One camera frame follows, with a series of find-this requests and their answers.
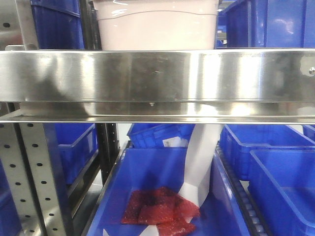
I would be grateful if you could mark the blue bin upper left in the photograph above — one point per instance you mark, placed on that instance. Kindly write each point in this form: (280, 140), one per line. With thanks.
(58, 24)

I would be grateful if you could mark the black roller track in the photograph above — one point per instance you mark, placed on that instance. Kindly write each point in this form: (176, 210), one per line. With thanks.
(250, 213)

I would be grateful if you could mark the white plastic storage bin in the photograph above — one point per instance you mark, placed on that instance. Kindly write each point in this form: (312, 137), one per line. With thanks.
(157, 24)

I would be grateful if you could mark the blue bin lower left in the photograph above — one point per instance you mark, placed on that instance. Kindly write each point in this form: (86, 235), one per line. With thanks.
(77, 143)

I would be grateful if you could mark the white paper strip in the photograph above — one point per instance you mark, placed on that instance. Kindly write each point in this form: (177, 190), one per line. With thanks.
(198, 161)

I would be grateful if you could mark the blue bin rear centre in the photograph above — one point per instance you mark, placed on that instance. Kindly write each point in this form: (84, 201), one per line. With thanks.
(160, 135)

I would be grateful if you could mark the blue bin upper right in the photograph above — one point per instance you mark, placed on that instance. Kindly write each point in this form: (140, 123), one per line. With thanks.
(271, 23)

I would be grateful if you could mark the blue bin with red bags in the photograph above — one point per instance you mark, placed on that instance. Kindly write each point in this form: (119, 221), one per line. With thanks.
(151, 168)

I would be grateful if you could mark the blue bin behind lower right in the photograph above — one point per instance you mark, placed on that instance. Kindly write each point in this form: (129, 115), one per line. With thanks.
(237, 140)

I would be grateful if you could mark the stainless steel shelf rail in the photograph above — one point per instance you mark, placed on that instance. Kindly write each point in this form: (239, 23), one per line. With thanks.
(245, 85)

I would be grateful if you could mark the perforated steel shelf post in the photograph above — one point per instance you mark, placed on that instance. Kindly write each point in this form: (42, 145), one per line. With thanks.
(28, 149)

